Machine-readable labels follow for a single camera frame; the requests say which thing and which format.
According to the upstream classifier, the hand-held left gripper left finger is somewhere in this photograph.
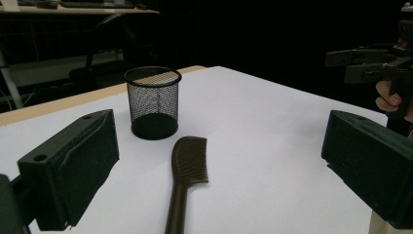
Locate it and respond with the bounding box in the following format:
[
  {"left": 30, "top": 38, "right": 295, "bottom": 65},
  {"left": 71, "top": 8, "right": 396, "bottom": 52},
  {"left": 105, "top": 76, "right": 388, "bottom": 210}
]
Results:
[{"left": 18, "top": 109, "right": 120, "bottom": 232}]

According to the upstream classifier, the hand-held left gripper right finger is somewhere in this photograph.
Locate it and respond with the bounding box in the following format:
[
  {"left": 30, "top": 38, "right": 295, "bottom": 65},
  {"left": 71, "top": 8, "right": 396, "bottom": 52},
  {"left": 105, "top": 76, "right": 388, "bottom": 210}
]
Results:
[{"left": 320, "top": 109, "right": 413, "bottom": 230}]

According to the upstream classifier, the black mesh pen holder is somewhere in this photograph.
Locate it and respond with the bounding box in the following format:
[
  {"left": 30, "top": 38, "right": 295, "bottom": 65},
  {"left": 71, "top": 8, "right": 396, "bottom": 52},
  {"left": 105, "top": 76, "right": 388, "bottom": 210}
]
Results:
[{"left": 123, "top": 65, "right": 183, "bottom": 141}]

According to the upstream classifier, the brown wooden comb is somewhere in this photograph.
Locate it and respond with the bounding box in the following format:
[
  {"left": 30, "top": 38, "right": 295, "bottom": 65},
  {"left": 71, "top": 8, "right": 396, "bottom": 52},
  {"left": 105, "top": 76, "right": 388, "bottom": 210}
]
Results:
[{"left": 164, "top": 136, "right": 209, "bottom": 234}]

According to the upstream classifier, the black office chair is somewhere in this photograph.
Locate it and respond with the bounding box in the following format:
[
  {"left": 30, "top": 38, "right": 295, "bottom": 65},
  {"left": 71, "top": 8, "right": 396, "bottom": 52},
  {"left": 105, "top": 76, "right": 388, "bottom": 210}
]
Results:
[{"left": 68, "top": 13, "right": 160, "bottom": 90}]

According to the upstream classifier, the white stand leg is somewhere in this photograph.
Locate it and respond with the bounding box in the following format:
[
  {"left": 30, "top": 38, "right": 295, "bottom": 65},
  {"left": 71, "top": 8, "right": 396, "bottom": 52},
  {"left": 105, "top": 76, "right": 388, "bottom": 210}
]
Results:
[{"left": 0, "top": 48, "right": 25, "bottom": 110}]

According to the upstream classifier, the white table sheet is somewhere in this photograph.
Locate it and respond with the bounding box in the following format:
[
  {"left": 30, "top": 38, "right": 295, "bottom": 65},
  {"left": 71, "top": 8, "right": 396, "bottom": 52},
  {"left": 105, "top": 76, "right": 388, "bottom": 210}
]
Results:
[{"left": 0, "top": 65, "right": 389, "bottom": 234}]

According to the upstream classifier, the pale background desk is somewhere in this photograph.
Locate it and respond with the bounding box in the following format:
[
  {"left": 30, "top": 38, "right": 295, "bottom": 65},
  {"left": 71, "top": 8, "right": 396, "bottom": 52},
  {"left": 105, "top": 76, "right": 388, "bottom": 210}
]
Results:
[{"left": 0, "top": 0, "right": 160, "bottom": 16}]

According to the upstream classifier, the dark keyboard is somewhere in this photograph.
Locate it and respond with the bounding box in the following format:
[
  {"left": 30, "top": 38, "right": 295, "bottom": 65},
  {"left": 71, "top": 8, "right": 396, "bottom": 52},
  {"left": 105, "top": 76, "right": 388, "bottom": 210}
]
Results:
[{"left": 59, "top": 0, "right": 135, "bottom": 10}]

